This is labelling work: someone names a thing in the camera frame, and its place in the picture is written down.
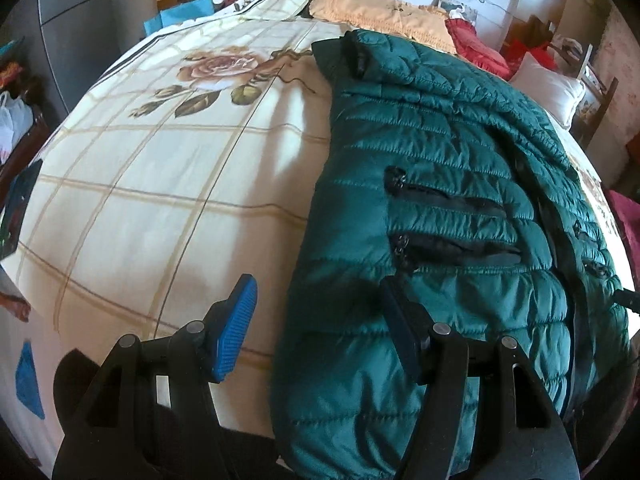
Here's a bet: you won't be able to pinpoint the dark red cloth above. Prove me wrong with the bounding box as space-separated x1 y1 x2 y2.
607 187 640 281

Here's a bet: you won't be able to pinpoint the grey refrigerator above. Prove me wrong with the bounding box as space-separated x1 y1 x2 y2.
0 0 157 116

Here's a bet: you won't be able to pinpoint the white pillow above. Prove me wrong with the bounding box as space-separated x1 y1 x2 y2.
509 51 587 128

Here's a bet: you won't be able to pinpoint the blue paper bag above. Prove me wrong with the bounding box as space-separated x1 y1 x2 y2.
144 0 215 38

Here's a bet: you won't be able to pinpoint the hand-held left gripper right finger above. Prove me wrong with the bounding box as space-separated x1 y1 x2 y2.
379 276 581 480

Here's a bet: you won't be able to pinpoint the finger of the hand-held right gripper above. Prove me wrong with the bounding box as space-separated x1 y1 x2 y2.
611 287 640 317

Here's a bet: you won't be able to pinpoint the yellow folded blanket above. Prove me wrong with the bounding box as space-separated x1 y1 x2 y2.
308 0 458 55

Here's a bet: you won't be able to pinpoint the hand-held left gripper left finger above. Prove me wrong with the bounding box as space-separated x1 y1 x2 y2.
52 274 258 480

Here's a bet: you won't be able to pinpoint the green quilted jacket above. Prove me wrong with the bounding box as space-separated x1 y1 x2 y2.
270 29 633 480

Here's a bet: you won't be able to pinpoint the framed photo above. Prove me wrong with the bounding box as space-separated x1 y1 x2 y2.
434 0 480 23

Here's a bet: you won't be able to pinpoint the bed with floral sheet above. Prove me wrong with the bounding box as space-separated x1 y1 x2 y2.
0 0 626 480

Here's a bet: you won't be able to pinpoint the wooden chair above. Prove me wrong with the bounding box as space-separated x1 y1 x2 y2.
542 35 620 148

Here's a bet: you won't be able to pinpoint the white plastic bag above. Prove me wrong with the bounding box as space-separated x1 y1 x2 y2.
0 91 35 161

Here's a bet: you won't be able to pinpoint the red frilled pillow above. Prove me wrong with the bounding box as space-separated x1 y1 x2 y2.
444 17 511 81

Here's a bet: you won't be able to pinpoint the red clothes on chair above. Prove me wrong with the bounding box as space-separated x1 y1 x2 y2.
502 37 556 78

